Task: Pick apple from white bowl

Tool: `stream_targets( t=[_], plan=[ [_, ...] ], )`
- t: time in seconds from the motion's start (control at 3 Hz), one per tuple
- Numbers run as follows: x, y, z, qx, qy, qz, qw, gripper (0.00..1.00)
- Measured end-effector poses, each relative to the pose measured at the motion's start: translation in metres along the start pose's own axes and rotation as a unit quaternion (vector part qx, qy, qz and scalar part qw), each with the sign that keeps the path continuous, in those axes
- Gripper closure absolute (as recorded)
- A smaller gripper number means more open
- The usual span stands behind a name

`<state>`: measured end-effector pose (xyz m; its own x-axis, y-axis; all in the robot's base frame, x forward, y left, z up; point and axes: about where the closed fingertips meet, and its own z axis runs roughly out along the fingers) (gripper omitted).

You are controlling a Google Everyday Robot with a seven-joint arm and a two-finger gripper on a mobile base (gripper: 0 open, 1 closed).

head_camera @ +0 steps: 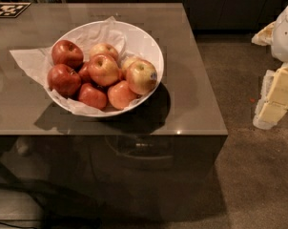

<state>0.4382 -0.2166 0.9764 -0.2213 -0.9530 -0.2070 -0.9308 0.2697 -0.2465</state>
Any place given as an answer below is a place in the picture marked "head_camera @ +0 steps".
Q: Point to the yellow red apple with sticker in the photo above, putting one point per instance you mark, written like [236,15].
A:
[141,76]

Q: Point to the dark red apple top left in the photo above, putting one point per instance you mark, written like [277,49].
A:
[66,52]

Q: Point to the pale apple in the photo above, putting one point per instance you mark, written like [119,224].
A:
[104,48]
[127,63]

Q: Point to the red yellow apple centre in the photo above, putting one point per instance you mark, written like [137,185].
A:
[103,70]

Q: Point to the dark red apple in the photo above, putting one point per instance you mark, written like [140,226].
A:
[66,52]
[64,79]

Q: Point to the pale apple at back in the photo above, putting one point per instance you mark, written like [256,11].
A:
[104,48]

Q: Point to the black white fiducial marker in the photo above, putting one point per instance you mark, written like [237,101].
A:
[12,10]

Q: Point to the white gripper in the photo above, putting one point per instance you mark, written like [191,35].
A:
[285,35]

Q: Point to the orange red apple front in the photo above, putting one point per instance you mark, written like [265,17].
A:
[120,95]

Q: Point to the pale apple behind right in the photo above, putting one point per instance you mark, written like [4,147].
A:
[127,63]

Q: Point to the red apple front left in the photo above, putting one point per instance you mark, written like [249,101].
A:
[89,95]

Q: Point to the small red apple hidden middle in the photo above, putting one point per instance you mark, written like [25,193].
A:
[84,74]

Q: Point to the white tissue paper liner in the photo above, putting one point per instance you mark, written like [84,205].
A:
[35,63]

